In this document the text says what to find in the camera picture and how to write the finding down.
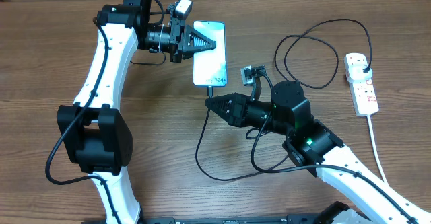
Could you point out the white power strip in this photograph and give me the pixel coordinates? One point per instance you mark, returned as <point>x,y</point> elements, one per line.
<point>363,93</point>

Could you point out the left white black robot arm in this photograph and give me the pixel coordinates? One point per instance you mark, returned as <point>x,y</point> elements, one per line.
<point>94,133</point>

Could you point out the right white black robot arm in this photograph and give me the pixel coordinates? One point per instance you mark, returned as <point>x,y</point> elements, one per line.
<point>311,145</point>

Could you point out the white charger plug adapter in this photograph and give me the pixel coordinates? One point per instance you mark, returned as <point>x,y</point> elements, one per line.
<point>357,73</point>

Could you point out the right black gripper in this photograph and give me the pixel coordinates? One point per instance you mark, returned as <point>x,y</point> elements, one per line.
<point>237,115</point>

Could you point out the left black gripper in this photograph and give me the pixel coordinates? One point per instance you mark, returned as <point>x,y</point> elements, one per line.
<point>190,33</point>

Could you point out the blue Samsung Galaxy smartphone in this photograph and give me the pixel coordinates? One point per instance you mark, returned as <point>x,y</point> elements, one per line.
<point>210,66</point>

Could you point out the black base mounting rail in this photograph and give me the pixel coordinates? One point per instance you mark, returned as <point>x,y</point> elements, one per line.
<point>337,212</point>

